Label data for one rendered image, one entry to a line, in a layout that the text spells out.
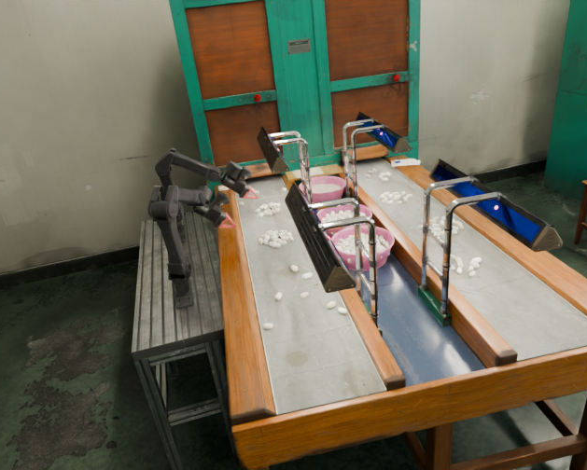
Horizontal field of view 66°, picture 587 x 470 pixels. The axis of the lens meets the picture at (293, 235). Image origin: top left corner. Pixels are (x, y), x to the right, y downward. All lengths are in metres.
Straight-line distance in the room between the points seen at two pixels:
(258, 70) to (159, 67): 0.98
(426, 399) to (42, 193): 3.09
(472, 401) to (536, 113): 3.68
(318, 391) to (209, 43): 1.96
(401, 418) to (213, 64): 2.04
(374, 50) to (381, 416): 2.09
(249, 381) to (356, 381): 0.29
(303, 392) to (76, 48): 2.80
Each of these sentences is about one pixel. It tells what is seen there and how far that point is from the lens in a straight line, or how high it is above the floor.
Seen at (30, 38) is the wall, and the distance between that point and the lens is 3.56.
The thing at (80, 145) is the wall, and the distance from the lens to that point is 3.61.
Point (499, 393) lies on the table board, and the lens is 1.46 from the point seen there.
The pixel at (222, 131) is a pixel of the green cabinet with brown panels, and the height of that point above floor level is 1.08.
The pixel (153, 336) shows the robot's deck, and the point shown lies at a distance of 1.76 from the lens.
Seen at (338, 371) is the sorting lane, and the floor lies 0.74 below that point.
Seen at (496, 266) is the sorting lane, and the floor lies 0.74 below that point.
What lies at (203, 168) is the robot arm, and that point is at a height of 1.02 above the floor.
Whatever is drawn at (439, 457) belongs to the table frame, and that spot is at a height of 0.37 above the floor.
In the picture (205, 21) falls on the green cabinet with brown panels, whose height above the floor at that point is 1.66.
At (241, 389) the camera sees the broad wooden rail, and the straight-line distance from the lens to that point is 1.32.
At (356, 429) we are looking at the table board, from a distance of 1.34.
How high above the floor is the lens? 1.68
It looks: 27 degrees down
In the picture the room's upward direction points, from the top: 7 degrees counter-clockwise
